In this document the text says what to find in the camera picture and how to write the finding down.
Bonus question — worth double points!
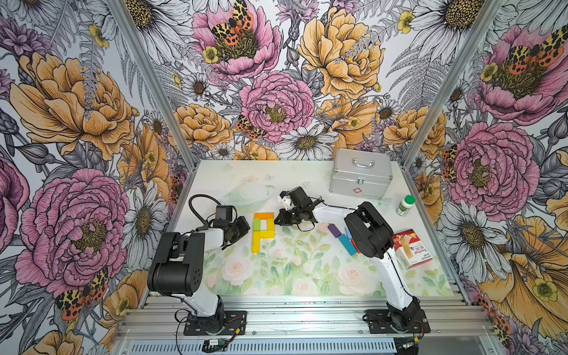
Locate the lime green block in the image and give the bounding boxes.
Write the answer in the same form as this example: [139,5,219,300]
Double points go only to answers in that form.
[253,218,262,232]

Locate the aluminium rail frame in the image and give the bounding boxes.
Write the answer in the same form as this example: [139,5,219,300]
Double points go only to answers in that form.
[113,294,506,354]

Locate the silver metal case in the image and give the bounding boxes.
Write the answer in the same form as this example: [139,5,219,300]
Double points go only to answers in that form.
[330,149,393,200]

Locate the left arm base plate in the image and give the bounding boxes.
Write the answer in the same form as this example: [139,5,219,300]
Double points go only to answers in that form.
[183,311,248,337]

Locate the purple block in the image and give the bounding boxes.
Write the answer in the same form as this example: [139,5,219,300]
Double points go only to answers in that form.
[327,223,343,238]

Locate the red block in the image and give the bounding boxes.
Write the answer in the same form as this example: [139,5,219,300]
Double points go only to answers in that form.
[351,240,360,254]

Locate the red bandage box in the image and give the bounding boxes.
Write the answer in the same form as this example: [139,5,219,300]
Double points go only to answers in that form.
[393,229,433,270]

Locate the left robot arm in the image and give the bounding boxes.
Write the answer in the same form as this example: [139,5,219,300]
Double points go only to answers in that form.
[147,205,250,334]

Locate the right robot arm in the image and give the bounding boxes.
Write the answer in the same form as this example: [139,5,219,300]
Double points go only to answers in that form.
[275,186,421,333]

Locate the yellow long block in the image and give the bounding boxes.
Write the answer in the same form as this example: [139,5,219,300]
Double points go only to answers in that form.
[260,230,275,239]
[251,231,262,254]

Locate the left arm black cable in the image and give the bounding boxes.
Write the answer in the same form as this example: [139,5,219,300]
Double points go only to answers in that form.
[188,194,223,229]

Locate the clear glass bowl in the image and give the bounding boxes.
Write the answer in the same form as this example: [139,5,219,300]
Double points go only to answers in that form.
[221,181,275,209]

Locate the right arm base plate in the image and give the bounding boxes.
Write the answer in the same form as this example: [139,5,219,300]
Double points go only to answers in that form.
[362,309,431,336]

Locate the white green-capped bottle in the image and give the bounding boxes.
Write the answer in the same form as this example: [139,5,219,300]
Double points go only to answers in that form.
[396,195,416,216]

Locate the teal block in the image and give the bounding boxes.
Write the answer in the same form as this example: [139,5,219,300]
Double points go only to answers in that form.
[337,235,358,256]

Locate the orange block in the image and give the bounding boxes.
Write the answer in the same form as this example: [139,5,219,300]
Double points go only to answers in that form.
[254,212,275,220]

